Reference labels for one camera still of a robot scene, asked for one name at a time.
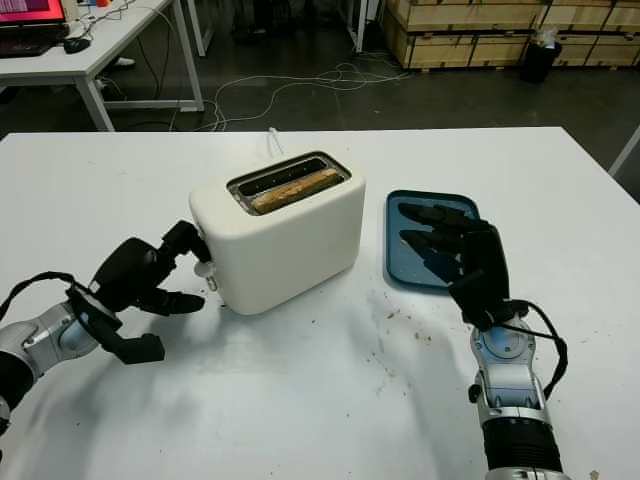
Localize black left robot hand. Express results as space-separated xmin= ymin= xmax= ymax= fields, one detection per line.
xmin=88 ymin=219 xmax=209 ymax=317

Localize white two-slot toaster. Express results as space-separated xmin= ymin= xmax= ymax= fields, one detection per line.
xmin=188 ymin=149 xmax=367 ymax=317

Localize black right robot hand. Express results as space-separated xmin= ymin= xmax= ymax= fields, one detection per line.
xmin=399 ymin=202 xmax=514 ymax=331

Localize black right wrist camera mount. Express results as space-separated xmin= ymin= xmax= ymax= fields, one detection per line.
xmin=463 ymin=308 xmax=532 ymax=330

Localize white floor cable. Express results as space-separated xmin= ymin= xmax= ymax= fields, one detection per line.
xmin=212 ymin=62 xmax=416 ymax=132

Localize black laptop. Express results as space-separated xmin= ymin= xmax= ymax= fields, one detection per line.
xmin=0 ymin=0 xmax=71 ymax=57

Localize black trash bin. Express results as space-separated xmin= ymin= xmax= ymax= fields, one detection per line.
xmin=519 ymin=29 xmax=564 ymax=84

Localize stacked wooden crates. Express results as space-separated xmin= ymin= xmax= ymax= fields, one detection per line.
xmin=382 ymin=0 xmax=640 ymax=70

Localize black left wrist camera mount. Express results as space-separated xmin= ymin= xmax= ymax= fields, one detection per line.
xmin=67 ymin=279 xmax=166 ymax=365

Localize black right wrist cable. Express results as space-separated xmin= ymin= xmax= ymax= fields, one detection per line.
xmin=509 ymin=298 xmax=570 ymax=401

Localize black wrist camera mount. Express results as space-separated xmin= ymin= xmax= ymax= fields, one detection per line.
xmin=67 ymin=279 xmax=166 ymax=365
xmin=463 ymin=308 xmax=532 ymax=330

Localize blue plastic tray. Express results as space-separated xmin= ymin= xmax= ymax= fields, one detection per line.
xmin=383 ymin=188 xmax=494 ymax=297

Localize brown bread slice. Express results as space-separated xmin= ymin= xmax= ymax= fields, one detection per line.
xmin=252 ymin=167 xmax=340 ymax=214

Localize white office desk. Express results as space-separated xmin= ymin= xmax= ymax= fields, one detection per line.
xmin=0 ymin=0 xmax=206 ymax=132

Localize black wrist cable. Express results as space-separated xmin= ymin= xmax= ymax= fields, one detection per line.
xmin=509 ymin=298 xmax=570 ymax=401
xmin=0 ymin=271 xmax=81 ymax=321

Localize white desk frame leg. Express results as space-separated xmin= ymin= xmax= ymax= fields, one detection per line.
xmin=344 ymin=0 xmax=376 ymax=54

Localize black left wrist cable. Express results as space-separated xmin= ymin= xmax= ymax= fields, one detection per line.
xmin=0 ymin=271 xmax=81 ymax=321

